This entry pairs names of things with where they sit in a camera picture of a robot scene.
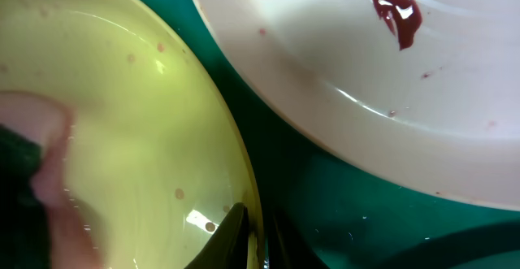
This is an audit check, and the teal serving tray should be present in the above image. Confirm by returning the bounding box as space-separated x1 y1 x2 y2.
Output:
141 0 519 268

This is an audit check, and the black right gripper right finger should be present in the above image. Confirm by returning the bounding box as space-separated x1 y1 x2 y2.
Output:
267 210 328 269

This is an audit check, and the green pink sponge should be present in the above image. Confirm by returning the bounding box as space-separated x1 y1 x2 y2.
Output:
1 91 102 269

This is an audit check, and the yellow green plate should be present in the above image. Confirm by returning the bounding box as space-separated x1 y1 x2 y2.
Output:
1 0 264 268

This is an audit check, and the white plate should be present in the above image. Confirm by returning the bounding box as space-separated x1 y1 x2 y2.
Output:
193 0 519 210

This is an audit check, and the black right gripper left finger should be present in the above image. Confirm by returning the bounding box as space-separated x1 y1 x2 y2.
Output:
185 202 249 269

